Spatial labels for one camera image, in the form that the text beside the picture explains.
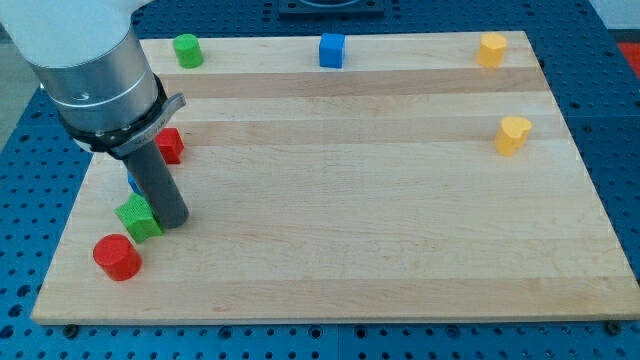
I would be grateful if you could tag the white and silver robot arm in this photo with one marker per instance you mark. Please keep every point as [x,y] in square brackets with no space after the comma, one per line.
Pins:
[89,60]

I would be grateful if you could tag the red cylinder block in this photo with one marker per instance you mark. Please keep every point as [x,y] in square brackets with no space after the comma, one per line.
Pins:
[117,257]

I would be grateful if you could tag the green cylinder block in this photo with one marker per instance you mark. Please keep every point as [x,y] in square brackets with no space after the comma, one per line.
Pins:
[187,51]

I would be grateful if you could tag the wooden board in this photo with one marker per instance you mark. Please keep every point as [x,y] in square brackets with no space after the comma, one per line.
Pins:
[372,193]

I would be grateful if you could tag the yellow heart block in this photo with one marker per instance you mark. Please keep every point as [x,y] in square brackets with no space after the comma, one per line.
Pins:
[512,134]

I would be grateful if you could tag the blue block behind pointer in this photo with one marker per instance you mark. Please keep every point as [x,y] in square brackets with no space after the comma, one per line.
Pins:
[132,183]

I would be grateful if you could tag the grey cylindrical pointer tool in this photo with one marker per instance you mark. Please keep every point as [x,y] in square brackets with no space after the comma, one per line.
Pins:
[154,180]

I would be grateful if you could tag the red star block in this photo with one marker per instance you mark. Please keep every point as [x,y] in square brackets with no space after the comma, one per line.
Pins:
[170,144]

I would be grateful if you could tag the blue cube block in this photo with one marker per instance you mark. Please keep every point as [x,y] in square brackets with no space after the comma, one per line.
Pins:
[331,50]

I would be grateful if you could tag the green star block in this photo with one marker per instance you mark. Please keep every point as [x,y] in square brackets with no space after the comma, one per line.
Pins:
[138,218]

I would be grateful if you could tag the yellow hexagon block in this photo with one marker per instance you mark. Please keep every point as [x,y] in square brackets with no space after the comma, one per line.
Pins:
[492,48]

